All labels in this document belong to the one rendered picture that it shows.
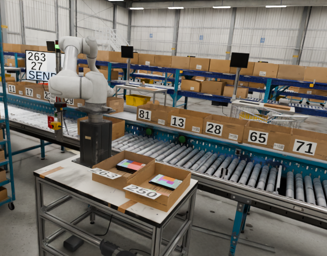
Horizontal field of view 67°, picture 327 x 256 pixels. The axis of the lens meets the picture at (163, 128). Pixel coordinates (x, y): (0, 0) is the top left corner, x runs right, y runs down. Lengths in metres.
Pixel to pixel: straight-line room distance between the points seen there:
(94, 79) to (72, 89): 0.16
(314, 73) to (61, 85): 5.93
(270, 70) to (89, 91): 5.56
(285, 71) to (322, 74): 0.77
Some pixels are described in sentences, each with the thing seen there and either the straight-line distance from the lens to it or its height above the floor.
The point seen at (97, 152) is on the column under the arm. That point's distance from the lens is 1.89.
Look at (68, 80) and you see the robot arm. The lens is 1.83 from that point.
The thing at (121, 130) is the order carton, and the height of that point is 0.82.
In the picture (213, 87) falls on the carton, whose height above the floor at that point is 0.99.
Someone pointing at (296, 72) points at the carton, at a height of 1.55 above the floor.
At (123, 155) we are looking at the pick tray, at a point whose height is 0.81.
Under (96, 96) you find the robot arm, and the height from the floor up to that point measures 1.28.
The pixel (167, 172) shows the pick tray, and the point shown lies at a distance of 1.78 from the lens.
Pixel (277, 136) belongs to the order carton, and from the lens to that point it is 2.35.
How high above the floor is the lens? 1.56
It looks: 15 degrees down
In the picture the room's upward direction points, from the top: 5 degrees clockwise
